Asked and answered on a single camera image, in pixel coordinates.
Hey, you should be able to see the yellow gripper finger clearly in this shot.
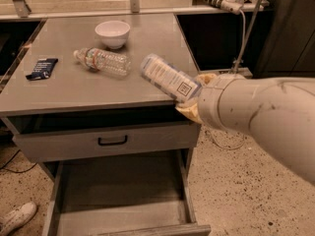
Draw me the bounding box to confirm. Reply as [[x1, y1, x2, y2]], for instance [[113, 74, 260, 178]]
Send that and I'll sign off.
[[195, 73, 217, 87], [175, 101, 202, 124]]

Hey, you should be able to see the white power cable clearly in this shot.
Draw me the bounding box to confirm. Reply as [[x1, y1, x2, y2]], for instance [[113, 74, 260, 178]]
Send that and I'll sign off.
[[203, 9, 247, 150]]

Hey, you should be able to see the blue plastic bottle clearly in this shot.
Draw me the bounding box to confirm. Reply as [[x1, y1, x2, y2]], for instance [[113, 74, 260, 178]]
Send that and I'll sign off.
[[141, 54, 202, 103]]

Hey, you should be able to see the black drawer handle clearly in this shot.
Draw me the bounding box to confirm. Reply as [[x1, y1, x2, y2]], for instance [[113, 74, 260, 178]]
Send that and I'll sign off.
[[97, 135, 128, 147]]

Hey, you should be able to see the grey drawer cabinet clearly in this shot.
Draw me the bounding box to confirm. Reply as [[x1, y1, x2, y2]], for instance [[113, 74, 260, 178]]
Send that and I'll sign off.
[[0, 12, 212, 236]]

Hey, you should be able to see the white shoe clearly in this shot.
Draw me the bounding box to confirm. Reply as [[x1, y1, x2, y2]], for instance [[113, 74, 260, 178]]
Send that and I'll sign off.
[[0, 202, 37, 236]]

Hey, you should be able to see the grey metal bracket block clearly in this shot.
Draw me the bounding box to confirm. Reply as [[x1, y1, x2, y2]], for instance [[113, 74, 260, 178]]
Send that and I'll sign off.
[[200, 66, 253, 81]]

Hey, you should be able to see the open grey lower drawer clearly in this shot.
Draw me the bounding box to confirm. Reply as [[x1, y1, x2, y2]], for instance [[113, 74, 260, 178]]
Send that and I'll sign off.
[[42, 150, 211, 236]]

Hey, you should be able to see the dark blue snack packet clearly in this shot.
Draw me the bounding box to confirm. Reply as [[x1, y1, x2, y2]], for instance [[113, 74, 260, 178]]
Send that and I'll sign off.
[[26, 58, 58, 81]]

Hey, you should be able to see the white power strip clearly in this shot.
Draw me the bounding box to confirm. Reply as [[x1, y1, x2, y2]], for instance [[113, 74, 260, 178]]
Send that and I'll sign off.
[[192, 0, 244, 15]]

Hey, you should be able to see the black floor cable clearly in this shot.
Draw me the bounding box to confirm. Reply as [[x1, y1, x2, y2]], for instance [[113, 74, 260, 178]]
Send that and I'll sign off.
[[0, 149, 37, 174]]

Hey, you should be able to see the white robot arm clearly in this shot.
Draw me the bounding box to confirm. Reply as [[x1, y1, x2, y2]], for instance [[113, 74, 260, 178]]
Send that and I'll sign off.
[[176, 74, 315, 184]]

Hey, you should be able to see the white bowl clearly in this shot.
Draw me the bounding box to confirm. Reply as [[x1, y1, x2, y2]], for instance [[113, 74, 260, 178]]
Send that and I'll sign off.
[[94, 21, 131, 49]]

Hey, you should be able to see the clear water bottle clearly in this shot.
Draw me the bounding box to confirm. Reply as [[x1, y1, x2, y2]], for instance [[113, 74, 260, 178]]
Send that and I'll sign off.
[[73, 47, 130, 78]]

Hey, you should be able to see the closed grey upper drawer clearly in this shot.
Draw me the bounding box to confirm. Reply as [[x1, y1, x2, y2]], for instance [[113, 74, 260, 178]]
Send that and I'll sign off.
[[14, 121, 200, 162]]

